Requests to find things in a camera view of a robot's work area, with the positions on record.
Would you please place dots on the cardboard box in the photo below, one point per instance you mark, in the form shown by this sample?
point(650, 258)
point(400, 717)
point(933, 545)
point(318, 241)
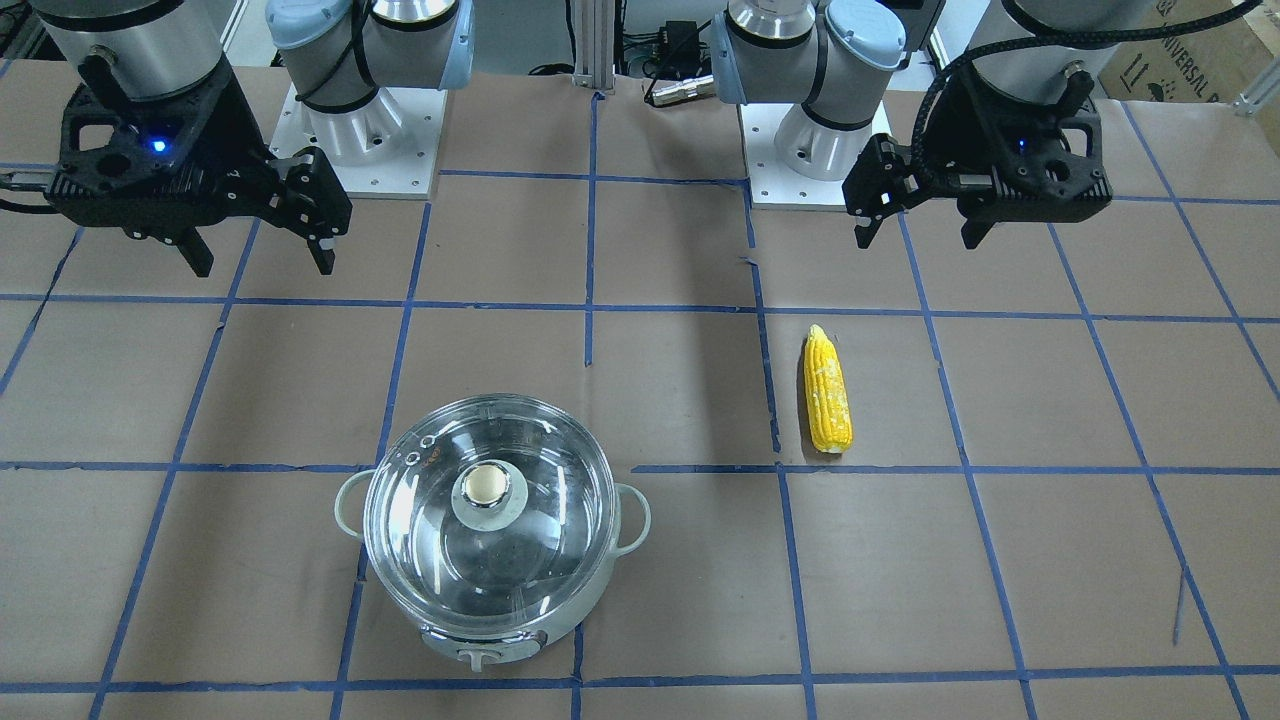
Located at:
point(1210, 66)

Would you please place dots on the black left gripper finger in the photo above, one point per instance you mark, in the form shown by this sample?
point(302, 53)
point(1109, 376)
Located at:
point(974, 232)
point(866, 229)

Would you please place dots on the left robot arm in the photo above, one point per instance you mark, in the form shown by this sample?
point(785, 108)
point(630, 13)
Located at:
point(835, 58)

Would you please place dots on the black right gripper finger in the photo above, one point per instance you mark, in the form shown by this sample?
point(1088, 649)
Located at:
point(194, 249)
point(322, 252)

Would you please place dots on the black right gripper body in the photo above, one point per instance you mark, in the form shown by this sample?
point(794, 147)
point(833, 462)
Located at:
point(243, 128)

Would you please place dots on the aluminium frame post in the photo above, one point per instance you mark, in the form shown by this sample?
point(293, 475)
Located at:
point(594, 41)

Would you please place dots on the black power adapter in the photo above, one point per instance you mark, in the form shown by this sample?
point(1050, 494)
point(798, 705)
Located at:
point(678, 43)

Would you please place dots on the pale green cooking pot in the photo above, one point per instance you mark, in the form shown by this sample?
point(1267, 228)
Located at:
point(480, 620)

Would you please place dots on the silver cylindrical connector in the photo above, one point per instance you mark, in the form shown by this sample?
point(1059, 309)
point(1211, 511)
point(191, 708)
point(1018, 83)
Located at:
point(681, 92)

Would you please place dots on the yellow corn cob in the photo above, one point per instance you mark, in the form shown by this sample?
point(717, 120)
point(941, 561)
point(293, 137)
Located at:
point(826, 398)

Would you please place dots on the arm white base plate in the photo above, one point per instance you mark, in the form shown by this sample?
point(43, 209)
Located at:
point(387, 150)
point(794, 164)

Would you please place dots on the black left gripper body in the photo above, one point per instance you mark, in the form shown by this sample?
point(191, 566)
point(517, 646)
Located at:
point(947, 138)

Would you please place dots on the glass pot lid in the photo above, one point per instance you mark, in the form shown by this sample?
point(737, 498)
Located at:
point(488, 510)

